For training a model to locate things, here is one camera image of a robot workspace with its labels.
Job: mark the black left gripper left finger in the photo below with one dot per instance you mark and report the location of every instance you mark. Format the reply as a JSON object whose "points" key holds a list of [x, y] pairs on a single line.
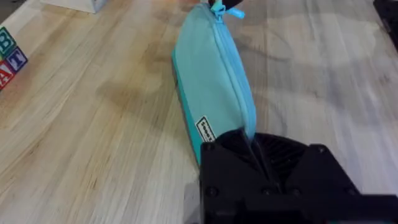
{"points": [[224, 174]]}

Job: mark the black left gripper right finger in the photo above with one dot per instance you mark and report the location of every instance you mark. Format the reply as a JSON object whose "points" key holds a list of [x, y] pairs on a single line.
{"points": [[311, 174]]}

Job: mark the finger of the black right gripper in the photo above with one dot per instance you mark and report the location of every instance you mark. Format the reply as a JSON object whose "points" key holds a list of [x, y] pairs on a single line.
{"points": [[231, 3]]}

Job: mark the turquoise soft zip bag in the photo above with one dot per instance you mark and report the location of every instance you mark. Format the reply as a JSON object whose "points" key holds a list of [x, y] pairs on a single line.
{"points": [[211, 77]]}

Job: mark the white box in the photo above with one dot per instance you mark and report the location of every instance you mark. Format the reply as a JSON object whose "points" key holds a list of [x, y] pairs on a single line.
{"points": [[77, 3]]}

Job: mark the lettered toy blocks heap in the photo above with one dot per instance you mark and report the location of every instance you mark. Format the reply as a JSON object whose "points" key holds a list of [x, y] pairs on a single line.
{"points": [[9, 59]]}

